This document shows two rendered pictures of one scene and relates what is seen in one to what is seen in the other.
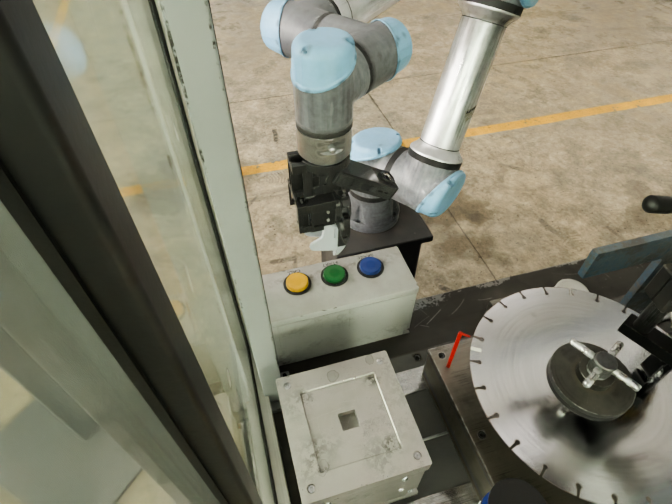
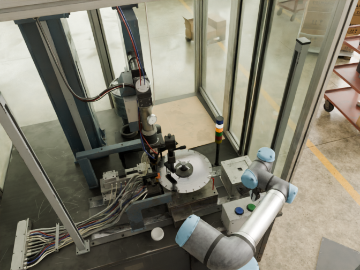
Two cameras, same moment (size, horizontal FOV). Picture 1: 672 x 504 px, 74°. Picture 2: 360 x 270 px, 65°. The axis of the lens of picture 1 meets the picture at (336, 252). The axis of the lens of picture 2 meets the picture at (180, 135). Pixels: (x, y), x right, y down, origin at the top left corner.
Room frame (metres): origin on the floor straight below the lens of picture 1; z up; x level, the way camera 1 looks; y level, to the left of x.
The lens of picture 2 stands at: (1.38, -0.32, 2.23)
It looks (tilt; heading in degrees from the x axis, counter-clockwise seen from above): 43 degrees down; 183
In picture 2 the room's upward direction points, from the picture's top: 3 degrees counter-clockwise
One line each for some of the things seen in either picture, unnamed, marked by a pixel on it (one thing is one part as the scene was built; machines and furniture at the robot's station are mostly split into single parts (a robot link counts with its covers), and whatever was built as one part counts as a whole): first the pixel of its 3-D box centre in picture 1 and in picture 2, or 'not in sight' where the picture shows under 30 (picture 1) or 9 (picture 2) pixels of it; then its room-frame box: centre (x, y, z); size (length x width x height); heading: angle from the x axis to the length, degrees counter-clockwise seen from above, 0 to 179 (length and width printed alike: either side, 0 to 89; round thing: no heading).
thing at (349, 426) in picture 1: (347, 438); (238, 177); (0.26, -0.02, 0.82); 0.18 x 0.18 x 0.15; 16
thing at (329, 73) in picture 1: (325, 82); (264, 160); (0.53, 0.01, 1.27); 0.09 x 0.08 x 0.11; 141
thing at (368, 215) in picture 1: (370, 198); not in sight; (0.86, -0.09, 0.80); 0.15 x 0.15 x 0.10
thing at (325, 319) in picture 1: (336, 306); (248, 212); (0.51, 0.00, 0.82); 0.28 x 0.11 x 0.15; 106
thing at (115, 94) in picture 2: not in sight; (133, 104); (-0.39, -0.75, 0.93); 0.31 x 0.31 x 0.36
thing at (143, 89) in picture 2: not in sight; (140, 90); (0.21, -0.55, 1.45); 0.35 x 0.07 x 0.28; 16
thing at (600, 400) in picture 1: (593, 375); (184, 167); (0.29, -0.36, 0.96); 0.11 x 0.11 x 0.03
